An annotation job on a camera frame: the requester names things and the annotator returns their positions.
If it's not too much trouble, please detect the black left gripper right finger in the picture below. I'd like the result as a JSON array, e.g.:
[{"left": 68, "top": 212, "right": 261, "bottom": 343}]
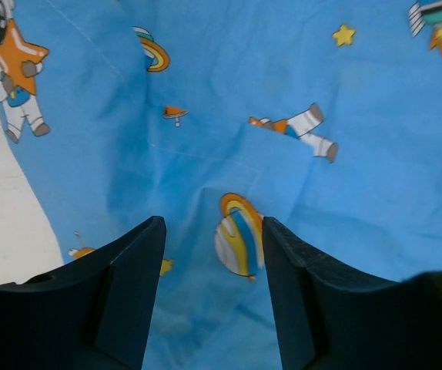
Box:
[{"left": 263, "top": 217, "right": 442, "bottom": 369}]

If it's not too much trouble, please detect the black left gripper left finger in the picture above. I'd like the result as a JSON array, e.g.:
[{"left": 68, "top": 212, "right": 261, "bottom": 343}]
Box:
[{"left": 0, "top": 216, "right": 166, "bottom": 369}]

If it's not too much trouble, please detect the blue space-print cloth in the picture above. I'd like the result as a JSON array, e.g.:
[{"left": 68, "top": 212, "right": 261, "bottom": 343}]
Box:
[{"left": 0, "top": 1, "right": 442, "bottom": 369}]

